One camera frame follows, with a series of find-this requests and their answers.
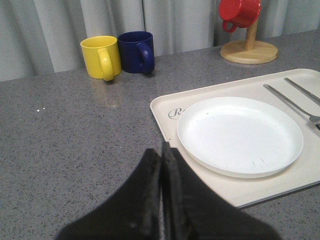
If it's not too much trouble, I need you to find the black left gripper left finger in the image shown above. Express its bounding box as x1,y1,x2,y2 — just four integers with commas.
57,149,162,240

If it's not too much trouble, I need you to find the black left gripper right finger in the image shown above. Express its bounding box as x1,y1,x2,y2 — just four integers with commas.
161,142,281,240

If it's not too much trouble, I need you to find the white round plate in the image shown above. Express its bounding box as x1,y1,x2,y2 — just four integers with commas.
177,97,304,179

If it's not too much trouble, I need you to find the metal fork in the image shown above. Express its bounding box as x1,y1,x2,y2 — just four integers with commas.
263,84,320,130

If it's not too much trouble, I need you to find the yellow mug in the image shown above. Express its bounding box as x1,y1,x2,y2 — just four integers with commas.
80,35,122,82

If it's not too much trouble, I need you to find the dark blue mug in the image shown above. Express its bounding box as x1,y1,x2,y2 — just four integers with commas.
117,31,155,75

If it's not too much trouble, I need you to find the wooden mug tree stand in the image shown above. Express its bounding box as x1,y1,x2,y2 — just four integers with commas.
220,17,279,65

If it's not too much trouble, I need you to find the red mug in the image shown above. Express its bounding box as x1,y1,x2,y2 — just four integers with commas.
218,0,261,33

